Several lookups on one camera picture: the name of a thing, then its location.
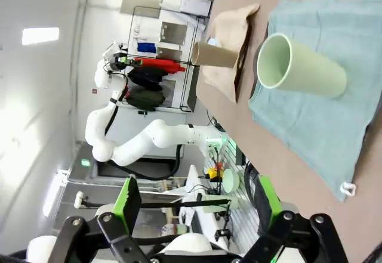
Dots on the clear plastic bottle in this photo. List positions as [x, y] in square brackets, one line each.
[176, 230]

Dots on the red bag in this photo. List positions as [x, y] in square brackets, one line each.
[161, 65]

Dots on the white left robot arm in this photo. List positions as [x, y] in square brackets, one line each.
[167, 134]

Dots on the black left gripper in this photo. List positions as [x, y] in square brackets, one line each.
[125, 60]

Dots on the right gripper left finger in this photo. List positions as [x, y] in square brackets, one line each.
[120, 233]

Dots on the white cardboard box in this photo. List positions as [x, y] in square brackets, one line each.
[195, 6]

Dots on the teal cloth mat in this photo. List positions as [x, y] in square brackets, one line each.
[328, 126]

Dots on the dark green bag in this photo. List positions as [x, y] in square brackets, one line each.
[146, 97]

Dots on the tall brown cup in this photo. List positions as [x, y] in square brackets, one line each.
[218, 55]

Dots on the black bag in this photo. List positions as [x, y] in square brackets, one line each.
[146, 76]

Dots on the tall pale green cup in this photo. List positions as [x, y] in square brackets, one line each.
[316, 72]

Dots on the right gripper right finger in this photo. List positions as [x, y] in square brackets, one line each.
[280, 236]

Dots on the pale green spare cup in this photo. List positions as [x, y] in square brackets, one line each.
[218, 204]

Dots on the large metal wall plate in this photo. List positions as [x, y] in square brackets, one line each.
[143, 2]

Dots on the blue bag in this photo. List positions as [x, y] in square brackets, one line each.
[146, 47]

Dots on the yellow emergency stop box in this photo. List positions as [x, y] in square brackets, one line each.
[213, 174]

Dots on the small pale green bowl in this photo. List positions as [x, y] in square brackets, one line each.
[231, 181]

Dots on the beige cloth mat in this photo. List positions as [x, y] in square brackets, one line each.
[226, 27]

